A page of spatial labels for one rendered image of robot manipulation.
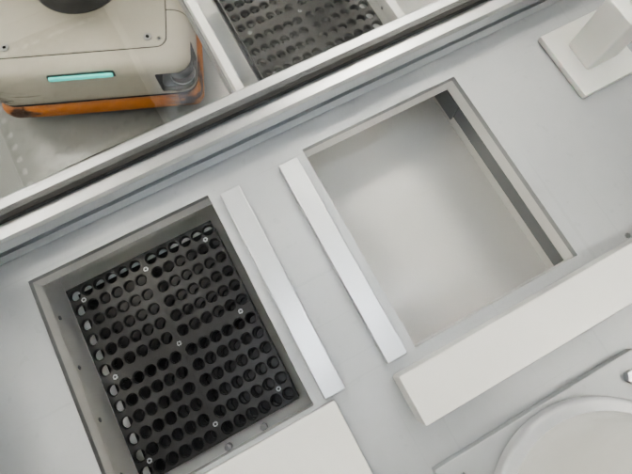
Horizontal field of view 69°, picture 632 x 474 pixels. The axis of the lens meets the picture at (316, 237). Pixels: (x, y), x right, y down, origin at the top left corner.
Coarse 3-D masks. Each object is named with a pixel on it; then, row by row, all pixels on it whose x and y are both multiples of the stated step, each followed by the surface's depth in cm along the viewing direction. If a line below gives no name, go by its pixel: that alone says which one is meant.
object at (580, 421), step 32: (576, 384) 44; (608, 384) 44; (544, 416) 42; (576, 416) 41; (608, 416) 39; (480, 448) 42; (512, 448) 41; (544, 448) 39; (576, 448) 36; (608, 448) 33
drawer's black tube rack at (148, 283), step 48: (144, 288) 51; (192, 288) 54; (240, 288) 52; (96, 336) 53; (144, 336) 50; (192, 336) 50; (240, 336) 50; (144, 384) 49; (192, 384) 52; (240, 384) 52; (288, 384) 49; (144, 432) 51; (192, 432) 50
